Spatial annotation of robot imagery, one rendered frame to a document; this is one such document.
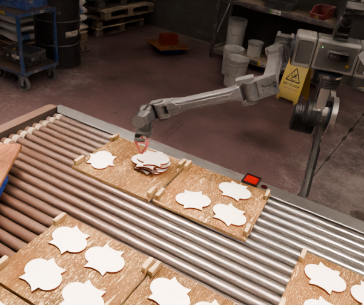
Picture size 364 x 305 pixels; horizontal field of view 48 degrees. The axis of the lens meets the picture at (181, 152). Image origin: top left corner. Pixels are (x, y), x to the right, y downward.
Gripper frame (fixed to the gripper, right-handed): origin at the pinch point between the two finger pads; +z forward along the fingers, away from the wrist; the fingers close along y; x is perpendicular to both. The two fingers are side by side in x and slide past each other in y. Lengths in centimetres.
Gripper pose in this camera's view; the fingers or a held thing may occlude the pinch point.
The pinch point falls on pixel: (142, 146)
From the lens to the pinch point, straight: 182.0
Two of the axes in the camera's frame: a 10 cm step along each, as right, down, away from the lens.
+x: 9.9, 1.4, 0.1
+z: -1.3, 8.4, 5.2
